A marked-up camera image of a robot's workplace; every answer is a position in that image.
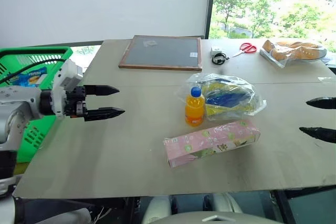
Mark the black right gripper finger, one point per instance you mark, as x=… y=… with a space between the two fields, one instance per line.
x=319 y=132
x=323 y=102

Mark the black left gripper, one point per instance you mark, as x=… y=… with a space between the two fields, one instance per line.
x=76 y=100

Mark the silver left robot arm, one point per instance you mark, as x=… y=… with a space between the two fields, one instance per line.
x=18 y=106

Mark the green plastic shopping basket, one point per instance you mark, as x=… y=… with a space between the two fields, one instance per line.
x=31 y=77

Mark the bagged bread loaves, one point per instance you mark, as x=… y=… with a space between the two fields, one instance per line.
x=292 y=51

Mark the blue snack packet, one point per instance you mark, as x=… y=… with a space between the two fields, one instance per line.
x=31 y=75

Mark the wood framed chalkboard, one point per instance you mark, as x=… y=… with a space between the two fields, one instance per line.
x=161 y=52

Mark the orange soda bottle blue cap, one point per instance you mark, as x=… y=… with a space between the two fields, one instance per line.
x=194 y=108

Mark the clear bag blue yellow snacks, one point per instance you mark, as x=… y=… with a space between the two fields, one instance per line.
x=225 y=98

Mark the pink patterned carton box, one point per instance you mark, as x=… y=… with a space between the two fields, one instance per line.
x=211 y=144

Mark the white power adapter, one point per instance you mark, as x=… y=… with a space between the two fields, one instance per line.
x=216 y=49

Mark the silver robot torso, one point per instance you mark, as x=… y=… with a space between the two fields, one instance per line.
x=194 y=209

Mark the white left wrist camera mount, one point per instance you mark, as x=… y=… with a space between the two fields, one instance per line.
x=65 y=77

